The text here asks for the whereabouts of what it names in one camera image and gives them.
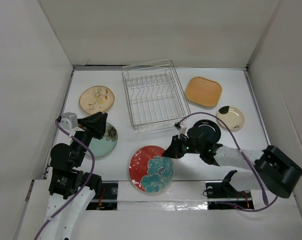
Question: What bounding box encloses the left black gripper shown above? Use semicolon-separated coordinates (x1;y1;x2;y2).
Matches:
71;110;107;166

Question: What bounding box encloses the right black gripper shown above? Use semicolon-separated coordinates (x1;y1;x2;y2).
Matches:
162;134;201;159

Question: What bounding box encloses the red teal flower plate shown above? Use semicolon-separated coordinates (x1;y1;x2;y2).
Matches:
128;145;174;194

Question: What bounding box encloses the black round plate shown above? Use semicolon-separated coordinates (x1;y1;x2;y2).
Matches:
193;119;221;143

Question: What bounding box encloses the woven bamboo square tray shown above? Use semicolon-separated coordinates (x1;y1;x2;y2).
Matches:
185;76;223;108

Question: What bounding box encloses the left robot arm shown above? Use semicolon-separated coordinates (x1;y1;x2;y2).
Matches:
35;112;108;240

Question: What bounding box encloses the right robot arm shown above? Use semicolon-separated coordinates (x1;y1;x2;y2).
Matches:
163;126;302;199

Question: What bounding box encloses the light green flower plate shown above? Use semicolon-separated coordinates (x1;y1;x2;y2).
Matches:
89;122;118;158

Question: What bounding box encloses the beige bird pattern plate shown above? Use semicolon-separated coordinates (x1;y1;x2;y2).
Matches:
79;85;115;115

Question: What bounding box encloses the cream plate black spot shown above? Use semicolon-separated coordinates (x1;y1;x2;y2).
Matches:
216;106;245;131

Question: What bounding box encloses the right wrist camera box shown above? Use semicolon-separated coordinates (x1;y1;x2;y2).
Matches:
174;122;187;135

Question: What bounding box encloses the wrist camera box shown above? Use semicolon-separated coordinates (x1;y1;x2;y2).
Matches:
59;112;78;131
174;122;187;135

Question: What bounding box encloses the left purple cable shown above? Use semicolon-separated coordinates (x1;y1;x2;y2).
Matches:
32;119;96;240

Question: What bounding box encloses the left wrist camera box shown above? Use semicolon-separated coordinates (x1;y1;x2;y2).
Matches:
59;112;78;131

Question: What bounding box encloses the metal wire dish rack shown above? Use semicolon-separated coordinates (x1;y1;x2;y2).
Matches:
121;59;191;133

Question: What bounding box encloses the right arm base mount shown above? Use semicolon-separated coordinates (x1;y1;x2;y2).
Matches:
202;181;254;210

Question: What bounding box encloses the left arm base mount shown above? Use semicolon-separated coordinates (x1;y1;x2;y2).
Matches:
86;181;118;211

